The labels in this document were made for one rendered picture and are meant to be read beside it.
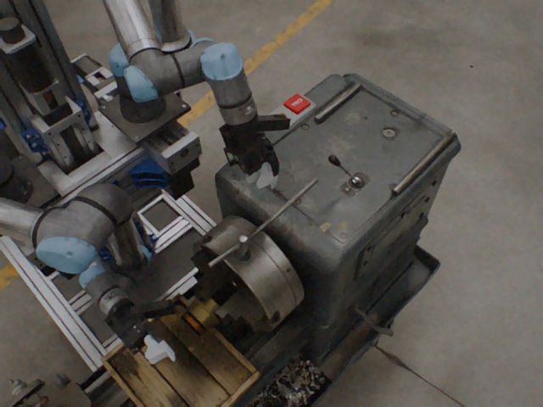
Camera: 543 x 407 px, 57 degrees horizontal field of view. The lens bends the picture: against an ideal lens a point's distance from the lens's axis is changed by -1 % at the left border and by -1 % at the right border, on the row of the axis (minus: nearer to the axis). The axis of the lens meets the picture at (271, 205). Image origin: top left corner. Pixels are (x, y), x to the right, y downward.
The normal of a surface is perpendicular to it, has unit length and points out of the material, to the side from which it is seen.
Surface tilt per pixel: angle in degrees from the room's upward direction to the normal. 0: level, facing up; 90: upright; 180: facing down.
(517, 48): 0
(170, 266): 0
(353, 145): 0
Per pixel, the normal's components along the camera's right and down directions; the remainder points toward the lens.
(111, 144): -0.03, -0.56
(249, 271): 0.25, -0.30
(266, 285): 0.47, -0.03
